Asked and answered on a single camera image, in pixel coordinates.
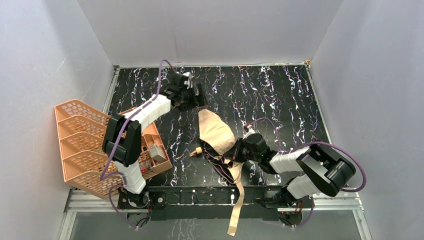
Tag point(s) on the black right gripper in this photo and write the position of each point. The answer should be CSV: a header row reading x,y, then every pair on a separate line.
x,y
234,152

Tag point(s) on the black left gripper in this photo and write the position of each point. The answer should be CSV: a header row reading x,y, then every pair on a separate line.
x,y
197,98

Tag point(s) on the beige and black folding umbrella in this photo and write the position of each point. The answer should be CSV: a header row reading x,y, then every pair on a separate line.
x,y
217,134

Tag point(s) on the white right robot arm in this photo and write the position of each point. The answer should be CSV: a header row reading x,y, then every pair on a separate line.
x,y
324,169

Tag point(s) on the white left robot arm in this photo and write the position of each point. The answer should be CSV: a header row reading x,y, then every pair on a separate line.
x,y
123,136

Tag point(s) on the grey box in organizer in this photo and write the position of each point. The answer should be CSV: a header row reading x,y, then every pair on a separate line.
x,y
157,153

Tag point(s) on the orange plastic file organizer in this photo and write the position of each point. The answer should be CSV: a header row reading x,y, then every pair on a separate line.
x,y
81,130

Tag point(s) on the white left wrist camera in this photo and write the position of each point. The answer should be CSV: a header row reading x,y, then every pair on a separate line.
x,y
187,80

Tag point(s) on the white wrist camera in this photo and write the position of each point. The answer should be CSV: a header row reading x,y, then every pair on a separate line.
x,y
249,130
187,80

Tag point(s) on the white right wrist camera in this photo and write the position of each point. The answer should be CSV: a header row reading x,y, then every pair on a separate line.
x,y
249,130

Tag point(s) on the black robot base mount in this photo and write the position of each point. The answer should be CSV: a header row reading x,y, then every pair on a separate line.
x,y
212,202

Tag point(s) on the aluminium frame rail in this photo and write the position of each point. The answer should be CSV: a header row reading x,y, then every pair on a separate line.
x,y
79,201

